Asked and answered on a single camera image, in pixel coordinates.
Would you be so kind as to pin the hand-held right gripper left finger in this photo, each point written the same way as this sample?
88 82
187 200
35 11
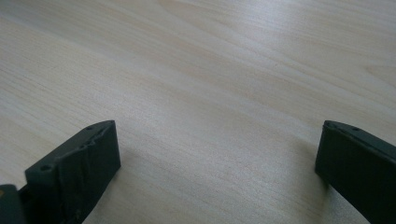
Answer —
77 174

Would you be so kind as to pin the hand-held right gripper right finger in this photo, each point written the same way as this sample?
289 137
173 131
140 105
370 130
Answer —
361 168

